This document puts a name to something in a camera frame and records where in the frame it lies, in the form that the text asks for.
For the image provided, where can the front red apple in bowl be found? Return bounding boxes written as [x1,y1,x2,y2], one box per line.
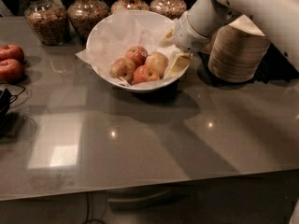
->
[133,65,160,84]

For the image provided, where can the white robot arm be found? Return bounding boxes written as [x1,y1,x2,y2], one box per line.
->
[174,0,299,224]

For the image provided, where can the front stack of paper bowls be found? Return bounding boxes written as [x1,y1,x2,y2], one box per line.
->
[207,15,270,83]

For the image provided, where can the red apple on table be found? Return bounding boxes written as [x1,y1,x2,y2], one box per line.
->
[0,44,24,62]
[0,59,24,83]

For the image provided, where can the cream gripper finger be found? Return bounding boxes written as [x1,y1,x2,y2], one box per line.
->
[164,51,192,78]
[160,29,174,48]

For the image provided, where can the black object with cable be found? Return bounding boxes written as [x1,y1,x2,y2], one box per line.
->
[0,85,26,134]

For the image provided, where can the rear stack of paper bowls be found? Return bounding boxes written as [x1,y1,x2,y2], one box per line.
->
[201,33,218,55]

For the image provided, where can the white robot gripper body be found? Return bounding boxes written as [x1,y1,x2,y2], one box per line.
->
[173,12,210,53]

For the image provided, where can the yellowish apple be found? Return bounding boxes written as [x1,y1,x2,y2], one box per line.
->
[145,51,169,77]

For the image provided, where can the glass cereal jar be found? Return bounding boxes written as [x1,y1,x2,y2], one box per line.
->
[149,0,187,20]
[67,0,110,40]
[111,0,150,13]
[24,0,70,46]

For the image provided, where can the stack of paper bowls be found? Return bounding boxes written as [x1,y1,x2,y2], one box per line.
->
[207,15,270,83]
[201,33,218,55]

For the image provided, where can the white ceramic bowl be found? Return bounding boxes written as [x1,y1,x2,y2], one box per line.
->
[85,9,191,93]

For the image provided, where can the red apple with sticker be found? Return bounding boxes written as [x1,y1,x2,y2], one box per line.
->
[125,46,148,66]

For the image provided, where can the upper red apple on table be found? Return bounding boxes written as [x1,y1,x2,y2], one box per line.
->
[0,44,24,62]

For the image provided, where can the front left apple in bowl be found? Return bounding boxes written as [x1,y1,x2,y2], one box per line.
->
[111,57,136,82]

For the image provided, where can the leftmost glass cereal jar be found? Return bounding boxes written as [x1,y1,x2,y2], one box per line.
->
[24,0,70,46]

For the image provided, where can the white paper bowl liner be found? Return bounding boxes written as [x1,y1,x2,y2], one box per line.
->
[75,7,188,88]

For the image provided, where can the lower red apple on table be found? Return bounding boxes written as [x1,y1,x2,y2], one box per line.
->
[0,59,24,83]

